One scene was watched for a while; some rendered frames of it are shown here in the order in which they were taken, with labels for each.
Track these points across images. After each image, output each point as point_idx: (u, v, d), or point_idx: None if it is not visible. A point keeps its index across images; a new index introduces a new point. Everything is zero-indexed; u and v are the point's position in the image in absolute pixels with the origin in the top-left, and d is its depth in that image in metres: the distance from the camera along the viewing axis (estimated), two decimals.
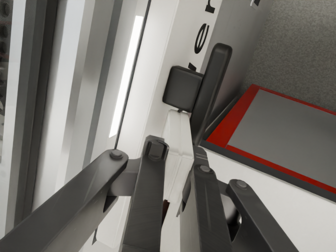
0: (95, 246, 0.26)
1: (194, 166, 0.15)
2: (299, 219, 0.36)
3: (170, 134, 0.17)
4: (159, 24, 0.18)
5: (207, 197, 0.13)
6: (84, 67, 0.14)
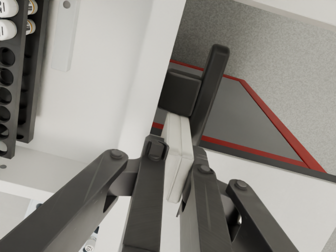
0: None
1: (194, 166, 0.15)
2: None
3: (170, 134, 0.17)
4: (163, 29, 0.17)
5: (207, 197, 0.13)
6: None
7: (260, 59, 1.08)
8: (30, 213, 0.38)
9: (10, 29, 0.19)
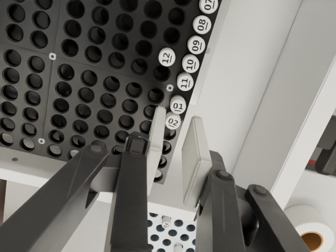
0: None
1: (213, 171, 0.15)
2: None
3: (154, 130, 0.17)
4: (335, 86, 0.21)
5: (224, 202, 0.13)
6: None
7: None
8: None
9: (193, 82, 0.23)
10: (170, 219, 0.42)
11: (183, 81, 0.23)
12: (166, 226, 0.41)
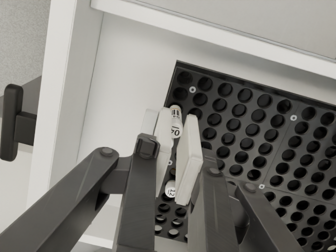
0: None
1: (203, 168, 0.15)
2: (222, 16, 0.37)
3: (161, 132, 0.17)
4: (37, 184, 0.27)
5: (215, 199, 0.13)
6: None
7: None
8: None
9: None
10: (174, 117, 0.23)
11: None
12: (182, 126, 0.22)
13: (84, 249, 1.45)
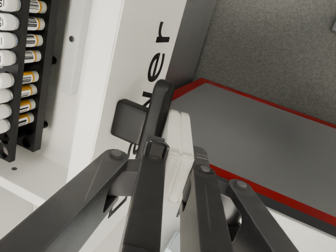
0: None
1: (194, 166, 0.15)
2: None
3: (170, 134, 0.17)
4: (99, 63, 0.19)
5: (207, 197, 0.13)
6: None
7: None
8: None
9: (7, 58, 0.24)
10: (7, 130, 0.27)
11: None
12: None
13: None
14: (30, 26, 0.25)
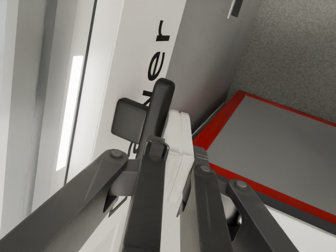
0: None
1: (194, 166, 0.15)
2: None
3: (170, 134, 0.17)
4: (99, 62, 0.19)
5: (207, 197, 0.13)
6: (10, 116, 0.15)
7: None
8: None
9: None
10: None
11: None
12: None
13: None
14: None
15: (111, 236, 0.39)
